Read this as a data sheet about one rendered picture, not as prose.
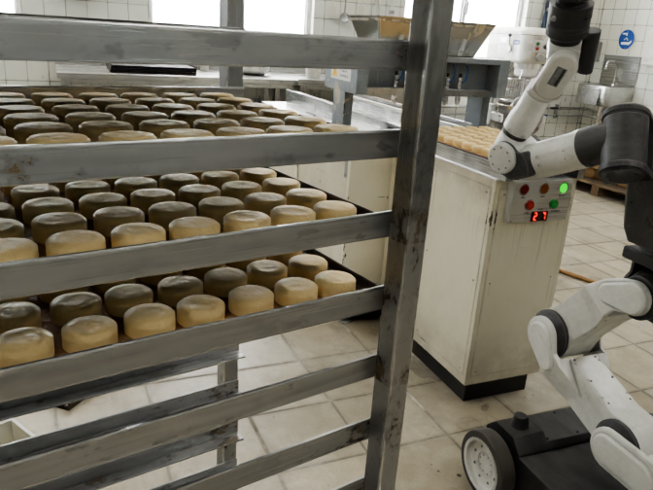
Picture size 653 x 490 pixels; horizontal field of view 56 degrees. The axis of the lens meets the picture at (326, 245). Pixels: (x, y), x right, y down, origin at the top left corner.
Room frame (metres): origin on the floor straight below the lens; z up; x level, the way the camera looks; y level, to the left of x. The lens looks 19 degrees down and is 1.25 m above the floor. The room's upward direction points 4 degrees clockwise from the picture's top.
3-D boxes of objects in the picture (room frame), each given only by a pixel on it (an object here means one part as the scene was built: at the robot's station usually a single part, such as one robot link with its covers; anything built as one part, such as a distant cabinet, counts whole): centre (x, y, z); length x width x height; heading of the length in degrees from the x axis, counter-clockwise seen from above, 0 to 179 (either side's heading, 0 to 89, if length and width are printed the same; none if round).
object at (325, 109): (3.13, 0.04, 0.88); 1.28 x 0.01 x 0.07; 23
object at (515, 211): (1.98, -0.69, 0.77); 0.24 x 0.04 x 0.14; 113
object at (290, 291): (0.66, 0.03, 0.96); 0.05 x 0.05 x 0.02
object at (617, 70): (6.55, -2.79, 0.93); 0.99 x 0.38 x 1.09; 24
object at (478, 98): (2.78, -0.34, 1.01); 0.72 x 0.33 x 0.34; 113
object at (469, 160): (2.82, -0.16, 0.87); 2.01 x 0.03 x 0.07; 23
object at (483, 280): (2.31, -0.54, 0.45); 0.70 x 0.34 x 0.90; 23
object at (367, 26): (2.78, -0.34, 1.25); 0.56 x 0.29 x 0.14; 113
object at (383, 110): (2.94, -0.43, 0.87); 2.01 x 0.03 x 0.07; 23
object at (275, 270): (0.71, 0.07, 0.96); 0.05 x 0.05 x 0.02
